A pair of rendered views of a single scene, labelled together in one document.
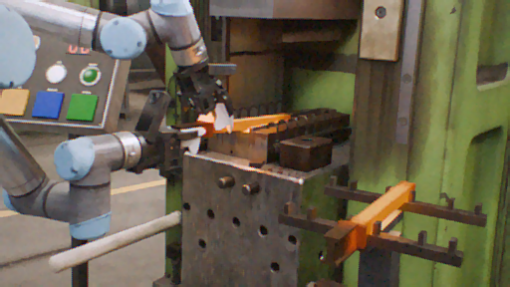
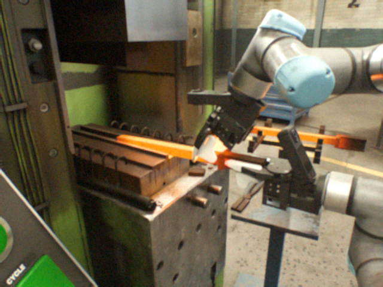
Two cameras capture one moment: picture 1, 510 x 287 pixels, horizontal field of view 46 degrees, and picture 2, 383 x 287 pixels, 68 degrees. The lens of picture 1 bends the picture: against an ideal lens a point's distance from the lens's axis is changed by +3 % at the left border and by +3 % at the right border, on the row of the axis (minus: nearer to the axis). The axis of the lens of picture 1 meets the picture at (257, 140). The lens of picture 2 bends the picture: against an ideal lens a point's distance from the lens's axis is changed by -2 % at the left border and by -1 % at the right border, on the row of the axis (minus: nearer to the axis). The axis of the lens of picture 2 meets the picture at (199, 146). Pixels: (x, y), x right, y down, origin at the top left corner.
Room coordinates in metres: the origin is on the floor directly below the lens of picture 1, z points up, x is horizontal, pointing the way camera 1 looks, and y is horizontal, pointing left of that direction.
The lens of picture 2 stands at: (1.45, 0.72, 1.28)
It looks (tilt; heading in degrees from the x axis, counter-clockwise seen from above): 21 degrees down; 265
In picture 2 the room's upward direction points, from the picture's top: straight up
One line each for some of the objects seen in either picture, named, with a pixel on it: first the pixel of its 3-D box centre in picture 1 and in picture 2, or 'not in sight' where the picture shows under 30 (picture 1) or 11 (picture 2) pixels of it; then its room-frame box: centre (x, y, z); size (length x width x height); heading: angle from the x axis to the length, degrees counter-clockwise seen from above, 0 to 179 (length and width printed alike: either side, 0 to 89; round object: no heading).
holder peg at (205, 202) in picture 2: (225, 182); (200, 202); (1.39, 0.08, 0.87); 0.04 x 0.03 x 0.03; 143
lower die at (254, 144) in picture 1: (282, 130); (111, 153); (1.65, -0.07, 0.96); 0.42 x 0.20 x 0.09; 143
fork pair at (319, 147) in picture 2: (323, 195); (284, 145); (1.10, -0.13, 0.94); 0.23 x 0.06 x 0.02; 151
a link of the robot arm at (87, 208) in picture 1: (83, 205); (373, 254); (1.09, 0.33, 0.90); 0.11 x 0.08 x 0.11; 66
